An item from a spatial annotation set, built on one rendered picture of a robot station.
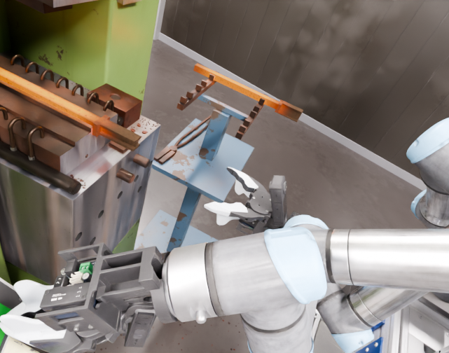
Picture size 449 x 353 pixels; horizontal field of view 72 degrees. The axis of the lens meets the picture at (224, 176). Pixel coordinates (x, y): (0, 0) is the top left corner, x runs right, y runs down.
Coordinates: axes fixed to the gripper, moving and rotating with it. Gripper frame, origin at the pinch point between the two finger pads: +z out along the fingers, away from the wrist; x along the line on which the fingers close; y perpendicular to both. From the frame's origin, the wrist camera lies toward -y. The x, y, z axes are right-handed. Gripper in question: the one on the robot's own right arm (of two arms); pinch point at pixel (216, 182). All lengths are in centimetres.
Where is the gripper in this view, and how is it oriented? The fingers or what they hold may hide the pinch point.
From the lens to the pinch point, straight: 70.3
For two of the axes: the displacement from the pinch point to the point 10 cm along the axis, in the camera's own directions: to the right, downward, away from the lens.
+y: -3.0, 7.1, 6.4
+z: -8.9, -4.5, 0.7
